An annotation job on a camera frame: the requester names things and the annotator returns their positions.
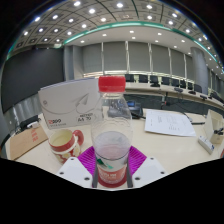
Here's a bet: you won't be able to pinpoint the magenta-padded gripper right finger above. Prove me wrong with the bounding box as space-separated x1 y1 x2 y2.
126 145 167 190

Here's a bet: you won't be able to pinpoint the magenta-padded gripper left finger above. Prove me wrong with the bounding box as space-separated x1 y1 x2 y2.
55 145 100 190

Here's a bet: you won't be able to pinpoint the clear red-capped water bottle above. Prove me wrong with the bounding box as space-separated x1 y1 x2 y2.
90 75 134 189

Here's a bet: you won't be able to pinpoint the red and cream mug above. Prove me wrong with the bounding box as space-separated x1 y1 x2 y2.
48 128 85 164

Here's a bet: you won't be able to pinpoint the white printed paper sheet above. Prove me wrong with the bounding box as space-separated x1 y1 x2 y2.
144 108 197 138

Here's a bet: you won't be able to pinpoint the brown paper envelope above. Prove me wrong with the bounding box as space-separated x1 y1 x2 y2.
9 123 49 161

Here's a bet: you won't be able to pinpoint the black power adapter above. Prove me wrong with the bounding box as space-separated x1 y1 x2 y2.
19 114 41 132

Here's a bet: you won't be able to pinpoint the white paper carton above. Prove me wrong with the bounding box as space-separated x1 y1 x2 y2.
37 77 105 131

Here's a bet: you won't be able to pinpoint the long curved conference desk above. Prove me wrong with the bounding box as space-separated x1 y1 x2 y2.
123 81 224 116

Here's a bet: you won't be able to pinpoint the row of black chairs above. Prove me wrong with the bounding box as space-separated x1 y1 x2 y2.
124 73 204 94

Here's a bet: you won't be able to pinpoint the round ceiling lights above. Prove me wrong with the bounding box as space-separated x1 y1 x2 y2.
13 0 224 74

